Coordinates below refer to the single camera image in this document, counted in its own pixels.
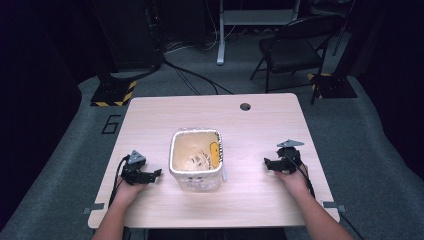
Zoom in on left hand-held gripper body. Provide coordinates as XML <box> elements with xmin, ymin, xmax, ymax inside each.
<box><xmin>120</xmin><ymin>149</ymin><xmax>150</xmax><ymax>186</ymax></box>

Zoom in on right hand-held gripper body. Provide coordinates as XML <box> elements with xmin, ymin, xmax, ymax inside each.
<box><xmin>276</xmin><ymin>139</ymin><xmax>305</xmax><ymax>174</ymax></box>

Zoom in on white waste bin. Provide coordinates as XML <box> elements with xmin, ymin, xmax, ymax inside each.
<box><xmin>168</xmin><ymin>128</ymin><xmax>225</xmax><ymax>192</ymax></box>

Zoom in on person's left hand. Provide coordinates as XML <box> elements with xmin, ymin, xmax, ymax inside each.
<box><xmin>111</xmin><ymin>176</ymin><xmax>148</xmax><ymax>205</ymax></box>

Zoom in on person's right hand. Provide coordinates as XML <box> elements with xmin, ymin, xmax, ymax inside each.
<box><xmin>274</xmin><ymin>164</ymin><xmax>314</xmax><ymax>198</ymax></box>

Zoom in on grey tape strip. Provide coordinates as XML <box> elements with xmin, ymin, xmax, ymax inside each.
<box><xmin>82</xmin><ymin>202</ymin><xmax>106</xmax><ymax>216</ymax></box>
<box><xmin>321</xmin><ymin>200</ymin><xmax>347</xmax><ymax>213</ymax></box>

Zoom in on yellow oblong item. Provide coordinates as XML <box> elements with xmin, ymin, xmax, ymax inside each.
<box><xmin>209</xmin><ymin>141</ymin><xmax>223</xmax><ymax>168</ymax></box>

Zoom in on striped black stand base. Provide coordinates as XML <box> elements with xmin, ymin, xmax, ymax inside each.
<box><xmin>307</xmin><ymin>72</ymin><xmax>358</xmax><ymax>100</ymax></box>
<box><xmin>90</xmin><ymin>79</ymin><xmax>138</xmax><ymax>108</ymax></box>

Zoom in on black folding chair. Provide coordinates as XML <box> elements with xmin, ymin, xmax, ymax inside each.
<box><xmin>249</xmin><ymin>14</ymin><xmax>344</xmax><ymax>95</ymax></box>

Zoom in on black equipment stand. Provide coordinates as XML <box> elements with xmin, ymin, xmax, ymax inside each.
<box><xmin>89</xmin><ymin>0</ymin><xmax>165</xmax><ymax>84</ymax></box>

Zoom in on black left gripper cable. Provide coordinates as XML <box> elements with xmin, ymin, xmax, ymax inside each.
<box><xmin>107</xmin><ymin>154</ymin><xmax>132</xmax><ymax>208</ymax></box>

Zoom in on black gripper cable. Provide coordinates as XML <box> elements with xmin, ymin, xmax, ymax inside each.
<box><xmin>285</xmin><ymin>153</ymin><xmax>316</xmax><ymax>200</ymax></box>
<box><xmin>107</xmin><ymin>154</ymin><xmax>132</xmax><ymax>208</ymax></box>

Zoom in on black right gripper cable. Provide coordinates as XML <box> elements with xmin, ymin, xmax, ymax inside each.
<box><xmin>285</xmin><ymin>153</ymin><xmax>316</xmax><ymax>200</ymax></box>

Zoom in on black floor cable bundle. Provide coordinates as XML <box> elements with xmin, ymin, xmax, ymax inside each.
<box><xmin>161</xmin><ymin>54</ymin><xmax>234</xmax><ymax>96</ymax></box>

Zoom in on white floor cables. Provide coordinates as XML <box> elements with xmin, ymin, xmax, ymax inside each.
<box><xmin>164</xmin><ymin>23</ymin><xmax>238</xmax><ymax>54</ymax></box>

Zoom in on white desk frame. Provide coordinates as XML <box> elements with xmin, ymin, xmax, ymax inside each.
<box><xmin>215</xmin><ymin>0</ymin><xmax>302</xmax><ymax>66</ymax></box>

